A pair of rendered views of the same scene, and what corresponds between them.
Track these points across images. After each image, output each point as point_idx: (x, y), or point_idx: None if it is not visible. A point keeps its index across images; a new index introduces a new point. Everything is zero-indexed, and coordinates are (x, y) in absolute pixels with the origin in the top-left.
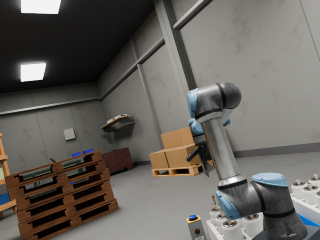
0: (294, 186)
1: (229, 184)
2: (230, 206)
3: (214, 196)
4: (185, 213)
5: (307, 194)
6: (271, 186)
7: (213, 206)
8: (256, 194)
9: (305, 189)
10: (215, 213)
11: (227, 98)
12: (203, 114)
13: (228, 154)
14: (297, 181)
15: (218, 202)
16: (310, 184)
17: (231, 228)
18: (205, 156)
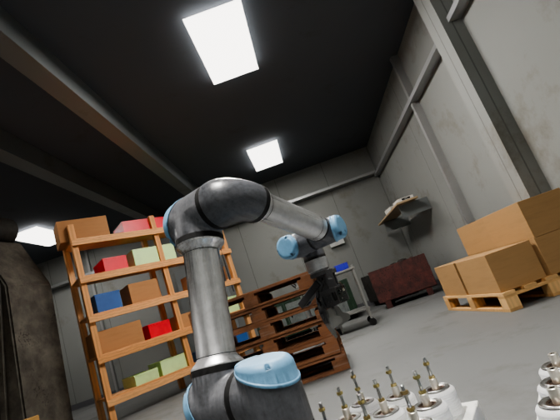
0: (540, 370)
1: (192, 372)
2: (187, 412)
3: (355, 375)
4: (416, 394)
5: (542, 397)
6: (241, 384)
7: (470, 387)
8: (222, 396)
9: (539, 383)
10: (352, 408)
11: (207, 212)
12: (175, 245)
13: (202, 316)
14: (551, 358)
15: (337, 389)
16: (553, 370)
17: None
18: (327, 297)
